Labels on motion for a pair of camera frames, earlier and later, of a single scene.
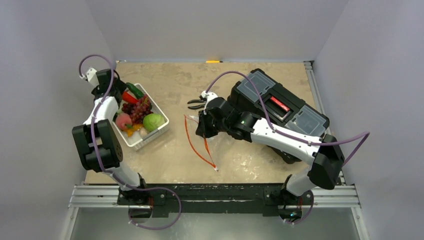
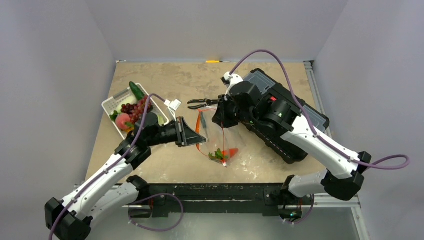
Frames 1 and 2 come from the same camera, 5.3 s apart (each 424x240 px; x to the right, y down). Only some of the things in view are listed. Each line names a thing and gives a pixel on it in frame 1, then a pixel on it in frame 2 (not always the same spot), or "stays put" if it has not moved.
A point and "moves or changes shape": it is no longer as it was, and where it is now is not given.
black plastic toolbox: x=259 y=94 stays put
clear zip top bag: x=202 y=146 moves or changes shape
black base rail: x=172 y=200 stays put
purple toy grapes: x=137 y=110 stays put
